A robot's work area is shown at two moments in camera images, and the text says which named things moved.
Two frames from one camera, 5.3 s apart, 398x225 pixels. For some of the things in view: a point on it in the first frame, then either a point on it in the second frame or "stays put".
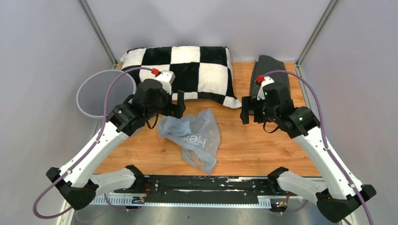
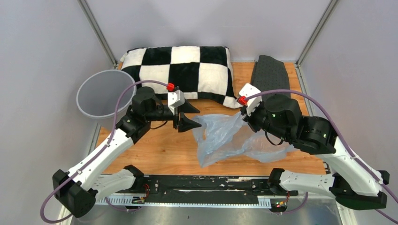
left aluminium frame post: [98, 31] stays put
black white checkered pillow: [201, 72] stays put
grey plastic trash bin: [92, 93] stays put
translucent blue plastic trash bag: [197, 134] to [220, 137]
